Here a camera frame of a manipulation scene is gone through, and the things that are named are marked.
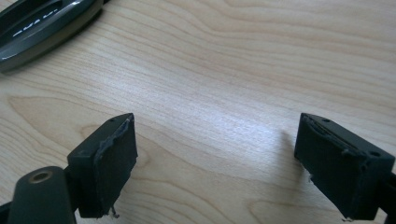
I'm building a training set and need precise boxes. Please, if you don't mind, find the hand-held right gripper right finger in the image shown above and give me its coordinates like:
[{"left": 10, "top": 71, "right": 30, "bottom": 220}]
[{"left": 293, "top": 112, "right": 396, "bottom": 221}]

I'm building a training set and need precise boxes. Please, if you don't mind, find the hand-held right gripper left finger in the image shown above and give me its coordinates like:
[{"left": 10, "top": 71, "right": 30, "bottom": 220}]
[{"left": 66, "top": 112, "right": 138, "bottom": 219}]

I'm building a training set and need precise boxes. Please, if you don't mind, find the dark grey oval tray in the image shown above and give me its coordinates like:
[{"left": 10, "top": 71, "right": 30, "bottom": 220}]
[{"left": 0, "top": 0, "right": 112, "bottom": 75}]

